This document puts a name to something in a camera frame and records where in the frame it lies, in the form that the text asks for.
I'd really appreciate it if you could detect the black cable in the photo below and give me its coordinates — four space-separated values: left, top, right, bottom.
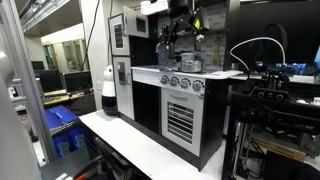
263 22 290 64

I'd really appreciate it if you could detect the white black toy kitchen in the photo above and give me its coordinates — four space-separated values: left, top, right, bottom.
107 0 242 172

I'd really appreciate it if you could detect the black metal frame rack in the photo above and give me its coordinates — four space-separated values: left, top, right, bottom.
221 64 320 180

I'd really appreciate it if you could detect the black computer monitor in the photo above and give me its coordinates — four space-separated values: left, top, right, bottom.
30 60 46 71
63 70 94 95
34 69 64 94

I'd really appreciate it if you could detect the wooden spatula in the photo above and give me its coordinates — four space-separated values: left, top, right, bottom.
212 35 222 67

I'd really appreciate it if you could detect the blue flat cardboard box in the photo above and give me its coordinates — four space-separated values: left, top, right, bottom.
44 105 80 132

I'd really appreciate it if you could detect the wooden office desk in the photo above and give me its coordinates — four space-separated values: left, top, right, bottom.
43 89 97 108

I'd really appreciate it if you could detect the aluminium frame post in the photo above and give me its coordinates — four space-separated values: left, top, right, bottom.
0 0 58 164

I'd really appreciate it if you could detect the dark robot mounting plate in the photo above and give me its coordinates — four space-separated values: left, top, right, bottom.
39 149 101 180

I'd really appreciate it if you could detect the grey toy faucet spout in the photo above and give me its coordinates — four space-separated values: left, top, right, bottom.
155 41 168 66

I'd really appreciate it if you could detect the white cable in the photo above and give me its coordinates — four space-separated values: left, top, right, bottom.
229 36 287 73

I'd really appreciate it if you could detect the white oven door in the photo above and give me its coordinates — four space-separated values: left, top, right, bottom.
161 87 205 158

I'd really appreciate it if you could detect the steel pot with handles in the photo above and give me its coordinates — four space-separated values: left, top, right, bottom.
180 59 204 74

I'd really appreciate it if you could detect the white black penguin-shaped device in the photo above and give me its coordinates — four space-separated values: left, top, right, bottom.
101 64 119 117

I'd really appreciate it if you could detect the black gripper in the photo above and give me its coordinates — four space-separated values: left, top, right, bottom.
161 0 205 61

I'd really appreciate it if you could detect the tan wooden board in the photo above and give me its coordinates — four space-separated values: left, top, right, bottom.
251 135 308 164

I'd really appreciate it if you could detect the white microwave door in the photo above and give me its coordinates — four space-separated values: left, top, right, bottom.
122 5 150 39

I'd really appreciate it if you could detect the steel pot lid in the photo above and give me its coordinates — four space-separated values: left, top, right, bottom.
163 65 181 73

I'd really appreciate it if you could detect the large black screen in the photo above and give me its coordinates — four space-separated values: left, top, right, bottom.
238 0 320 66

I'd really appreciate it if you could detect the white fridge door with dispenser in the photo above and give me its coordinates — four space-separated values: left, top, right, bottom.
112 55 135 120

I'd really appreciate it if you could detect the red handled silver clamp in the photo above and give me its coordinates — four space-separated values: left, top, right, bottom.
71 163 101 180

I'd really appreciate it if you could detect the white fridge door with window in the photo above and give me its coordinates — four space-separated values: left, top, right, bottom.
108 13 132 57

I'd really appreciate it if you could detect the blue storage crate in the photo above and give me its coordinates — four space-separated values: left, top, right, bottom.
51 126 90 158

